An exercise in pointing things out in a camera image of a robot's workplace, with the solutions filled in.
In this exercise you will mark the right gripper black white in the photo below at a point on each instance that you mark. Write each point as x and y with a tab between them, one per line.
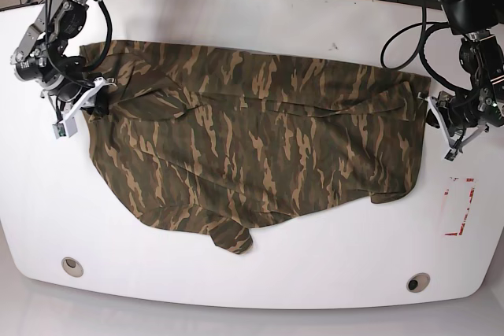
68	96

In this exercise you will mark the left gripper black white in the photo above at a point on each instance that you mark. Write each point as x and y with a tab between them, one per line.
457	130

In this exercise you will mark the camouflage t-shirt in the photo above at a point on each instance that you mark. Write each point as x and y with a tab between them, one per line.
218	142

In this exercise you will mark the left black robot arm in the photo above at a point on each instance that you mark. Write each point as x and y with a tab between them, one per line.
480	56

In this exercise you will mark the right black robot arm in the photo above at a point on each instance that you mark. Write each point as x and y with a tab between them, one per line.
41	53

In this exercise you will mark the red tape rectangle marking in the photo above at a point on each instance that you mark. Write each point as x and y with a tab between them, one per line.
457	201

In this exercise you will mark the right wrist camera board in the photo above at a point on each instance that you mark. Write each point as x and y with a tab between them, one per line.
65	128

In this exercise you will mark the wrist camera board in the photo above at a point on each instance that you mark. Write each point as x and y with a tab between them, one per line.
65	128
451	155

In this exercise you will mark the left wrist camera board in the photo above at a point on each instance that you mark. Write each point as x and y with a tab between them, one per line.
451	155

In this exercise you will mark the left table cable grommet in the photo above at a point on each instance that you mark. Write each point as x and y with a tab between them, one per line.
72	267

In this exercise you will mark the table cable grommet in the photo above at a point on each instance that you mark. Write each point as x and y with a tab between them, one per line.
72	267
418	282

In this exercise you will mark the right table cable grommet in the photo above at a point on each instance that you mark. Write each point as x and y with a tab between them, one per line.
418	282

